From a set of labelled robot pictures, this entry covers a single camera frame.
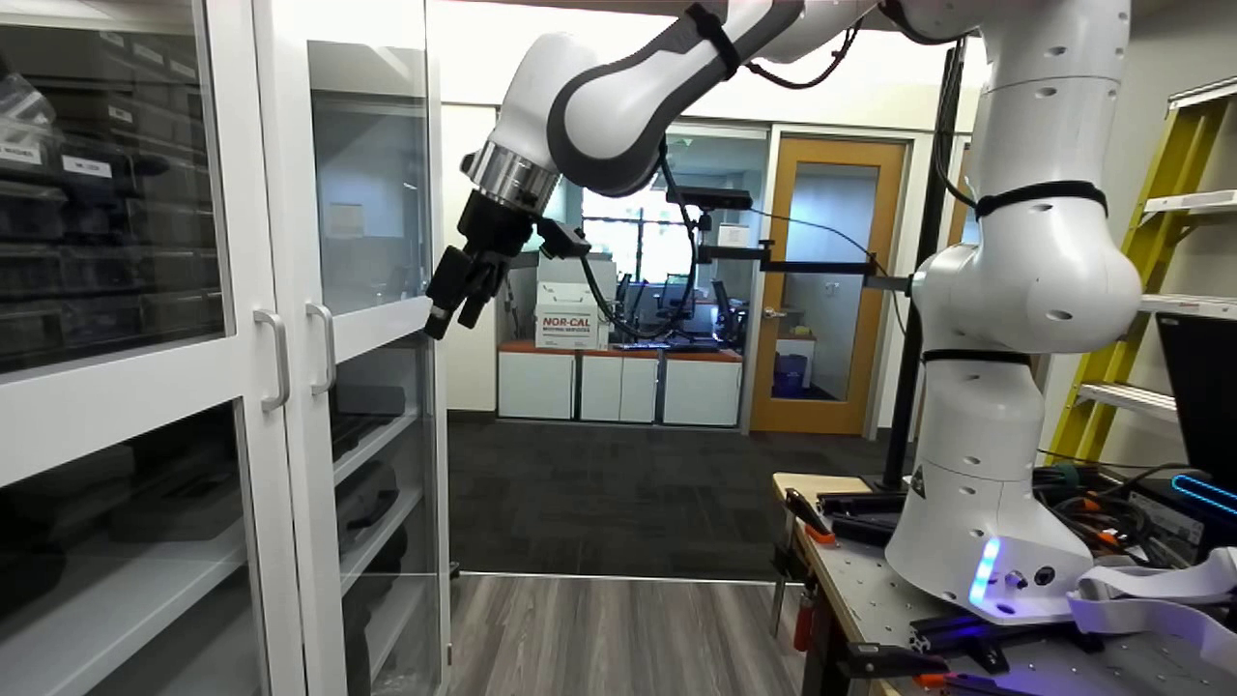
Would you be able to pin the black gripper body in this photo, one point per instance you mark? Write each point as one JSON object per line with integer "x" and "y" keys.
{"x": 495, "y": 225}

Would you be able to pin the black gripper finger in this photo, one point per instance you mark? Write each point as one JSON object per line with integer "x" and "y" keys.
{"x": 451, "y": 295}
{"x": 480, "y": 290}

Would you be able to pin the white framed glass cabinet door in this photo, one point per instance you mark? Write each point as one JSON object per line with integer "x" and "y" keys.
{"x": 142, "y": 401}
{"x": 389, "y": 339}

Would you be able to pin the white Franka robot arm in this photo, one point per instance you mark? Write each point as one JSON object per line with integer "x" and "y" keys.
{"x": 1018, "y": 285}

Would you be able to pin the wooden door with window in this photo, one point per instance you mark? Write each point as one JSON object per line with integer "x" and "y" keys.
{"x": 775, "y": 374}
{"x": 961, "y": 235}

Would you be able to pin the white boxy machine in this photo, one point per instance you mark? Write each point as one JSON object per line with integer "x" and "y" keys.
{"x": 565, "y": 312}

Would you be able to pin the white low cabinet unit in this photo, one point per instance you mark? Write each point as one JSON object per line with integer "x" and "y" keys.
{"x": 536, "y": 385}
{"x": 620, "y": 389}
{"x": 699, "y": 389}

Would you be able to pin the blue machine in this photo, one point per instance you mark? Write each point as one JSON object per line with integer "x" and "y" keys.
{"x": 680, "y": 318}

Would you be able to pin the blue bin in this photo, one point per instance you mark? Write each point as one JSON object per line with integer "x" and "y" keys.
{"x": 794, "y": 374}

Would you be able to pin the black horizontal mounting rod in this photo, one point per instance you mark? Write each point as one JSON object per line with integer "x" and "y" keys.
{"x": 824, "y": 268}

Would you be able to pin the black parts organizer drawers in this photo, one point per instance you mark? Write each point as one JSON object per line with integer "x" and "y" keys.
{"x": 118, "y": 255}

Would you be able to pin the black orange bar clamp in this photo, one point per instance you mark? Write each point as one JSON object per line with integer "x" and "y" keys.
{"x": 850, "y": 523}

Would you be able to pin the black vertical pole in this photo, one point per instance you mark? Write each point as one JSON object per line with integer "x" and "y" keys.
{"x": 940, "y": 157}

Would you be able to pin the clear plastic bag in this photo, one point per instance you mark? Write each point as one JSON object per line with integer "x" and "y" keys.
{"x": 23, "y": 122}

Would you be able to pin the wooden workbench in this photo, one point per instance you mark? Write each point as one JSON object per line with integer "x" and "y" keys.
{"x": 854, "y": 594}

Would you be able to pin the white shelved cabinet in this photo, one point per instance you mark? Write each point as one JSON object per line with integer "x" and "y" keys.
{"x": 78, "y": 631}

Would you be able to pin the black table clamp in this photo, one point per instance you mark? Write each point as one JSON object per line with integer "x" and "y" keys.
{"x": 949, "y": 634}

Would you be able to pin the yellow ladder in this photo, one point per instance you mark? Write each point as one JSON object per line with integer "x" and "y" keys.
{"x": 1094, "y": 401}

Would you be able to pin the black monitor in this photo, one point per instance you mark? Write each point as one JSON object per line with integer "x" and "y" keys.
{"x": 1202, "y": 401}

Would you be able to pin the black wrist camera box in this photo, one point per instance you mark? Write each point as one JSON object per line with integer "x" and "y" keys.
{"x": 563, "y": 237}

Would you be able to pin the black stereo camera bar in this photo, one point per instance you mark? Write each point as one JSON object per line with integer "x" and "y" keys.
{"x": 714, "y": 197}

